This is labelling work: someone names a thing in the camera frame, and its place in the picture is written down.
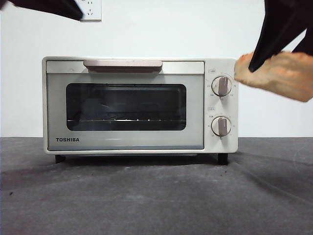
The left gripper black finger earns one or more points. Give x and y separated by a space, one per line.
49 7

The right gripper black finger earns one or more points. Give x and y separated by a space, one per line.
271 41
306 44

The golden bread loaf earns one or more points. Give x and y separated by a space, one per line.
276 76

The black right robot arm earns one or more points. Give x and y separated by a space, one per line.
288 5

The white oven knob beige grip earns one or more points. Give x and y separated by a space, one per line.
221 126
222 85

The white Toshiba toaster oven housing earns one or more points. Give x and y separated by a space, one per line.
220 105

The white wall socket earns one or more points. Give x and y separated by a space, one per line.
94 11

